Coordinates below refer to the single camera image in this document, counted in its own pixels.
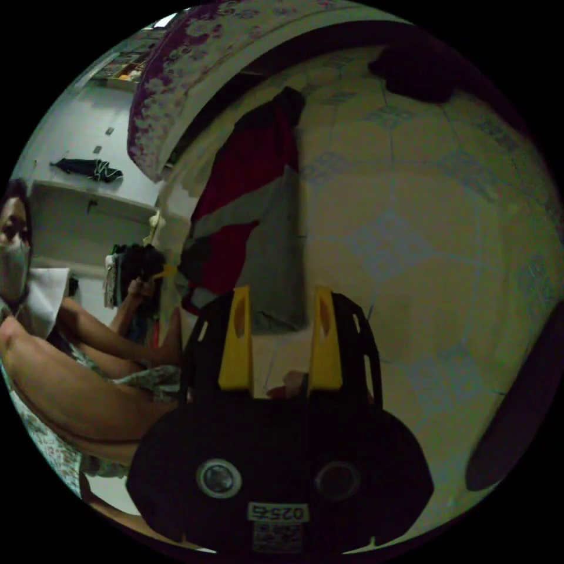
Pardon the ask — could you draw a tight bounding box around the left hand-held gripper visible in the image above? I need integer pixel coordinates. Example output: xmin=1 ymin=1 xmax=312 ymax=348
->
xmin=119 ymin=243 xmax=179 ymax=288

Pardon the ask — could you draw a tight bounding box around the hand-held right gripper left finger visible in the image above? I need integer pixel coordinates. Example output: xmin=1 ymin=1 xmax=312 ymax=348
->
xmin=218 ymin=285 xmax=256 ymax=392

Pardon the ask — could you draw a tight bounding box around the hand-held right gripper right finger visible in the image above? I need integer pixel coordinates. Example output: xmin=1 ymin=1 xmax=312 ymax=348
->
xmin=306 ymin=285 xmax=344 ymax=392

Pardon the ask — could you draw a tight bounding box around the person's left forearm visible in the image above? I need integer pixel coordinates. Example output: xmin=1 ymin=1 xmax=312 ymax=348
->
xmin=107 ymin=294 xmax=150 ymax=337

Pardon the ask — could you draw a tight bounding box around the red and gray shirt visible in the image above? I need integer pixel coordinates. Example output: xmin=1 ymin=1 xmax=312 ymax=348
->
xmin=177 ymin=86 xmax=310 ymax=334

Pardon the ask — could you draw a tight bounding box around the person's left hand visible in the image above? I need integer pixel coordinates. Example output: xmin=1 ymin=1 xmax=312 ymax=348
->
xmin=127 ymin=277 xmax=157 ymax=302

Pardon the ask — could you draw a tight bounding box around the pile of clothes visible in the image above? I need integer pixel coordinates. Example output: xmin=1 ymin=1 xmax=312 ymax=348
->
xmin=103 ymin=243 xmax=179 ymax=349

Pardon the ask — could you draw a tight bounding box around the bed with woven mat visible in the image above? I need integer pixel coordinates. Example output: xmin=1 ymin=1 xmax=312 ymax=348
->
xmin=155 ymin=21 xmax=564 ymax=552

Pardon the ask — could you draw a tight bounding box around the black umbrella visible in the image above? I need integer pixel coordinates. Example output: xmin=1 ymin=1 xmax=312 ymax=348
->
xmin=49 ymin=157 xmax=125 ymax=183

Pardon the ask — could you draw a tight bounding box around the person's body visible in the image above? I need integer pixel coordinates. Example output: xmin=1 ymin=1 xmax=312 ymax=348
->
xmin=0 ymin=177 xmax=191 ymax=499

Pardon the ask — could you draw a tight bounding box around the dark garment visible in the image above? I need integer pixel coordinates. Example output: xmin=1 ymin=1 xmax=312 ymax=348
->
xmin=367 ymin=43 xmax=464 ymax=105

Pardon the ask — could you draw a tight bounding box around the wall shelf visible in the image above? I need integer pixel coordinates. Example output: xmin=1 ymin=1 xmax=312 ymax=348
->
xmin=89 ymin=49 xmax=152 ymax=92

